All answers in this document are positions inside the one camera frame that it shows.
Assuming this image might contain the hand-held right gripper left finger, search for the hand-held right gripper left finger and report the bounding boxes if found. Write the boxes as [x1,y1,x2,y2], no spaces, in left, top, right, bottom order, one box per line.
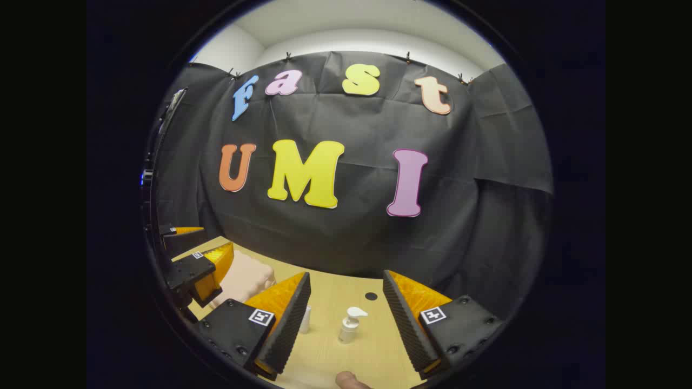
[196,271,312,381]

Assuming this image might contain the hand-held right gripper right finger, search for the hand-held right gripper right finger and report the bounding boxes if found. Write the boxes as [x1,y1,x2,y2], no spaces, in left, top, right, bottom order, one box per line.
[382,269,504,381]

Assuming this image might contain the white pump bottle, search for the white pump bottle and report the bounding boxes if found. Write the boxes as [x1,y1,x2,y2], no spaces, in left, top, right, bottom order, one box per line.
[338,306,369,345]

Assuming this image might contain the pink suitcase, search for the pink suitcase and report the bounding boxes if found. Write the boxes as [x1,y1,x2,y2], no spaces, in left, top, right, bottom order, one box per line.
[210,250,277,310]

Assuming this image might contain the black backdrop cloth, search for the black backdrop cloth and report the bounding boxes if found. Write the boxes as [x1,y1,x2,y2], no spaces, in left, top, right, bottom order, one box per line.
[154,51,554,320]

